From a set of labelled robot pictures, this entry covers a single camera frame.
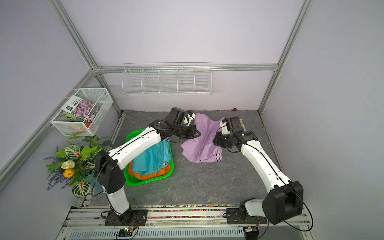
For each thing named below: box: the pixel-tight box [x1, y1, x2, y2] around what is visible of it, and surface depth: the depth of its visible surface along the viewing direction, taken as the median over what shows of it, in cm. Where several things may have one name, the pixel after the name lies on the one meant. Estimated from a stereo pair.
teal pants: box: [132, 138, 172, 176], surface depth 85 cm
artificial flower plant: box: [43, 133, 115, 198], surface depth 59 cm
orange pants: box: [128, 161, 171, 180], surface depth 86 cm
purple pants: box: [180, 112, 225, 163], surface depth 79 cm
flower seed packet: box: [61, 95, 101, 123], surface depth 75 cm
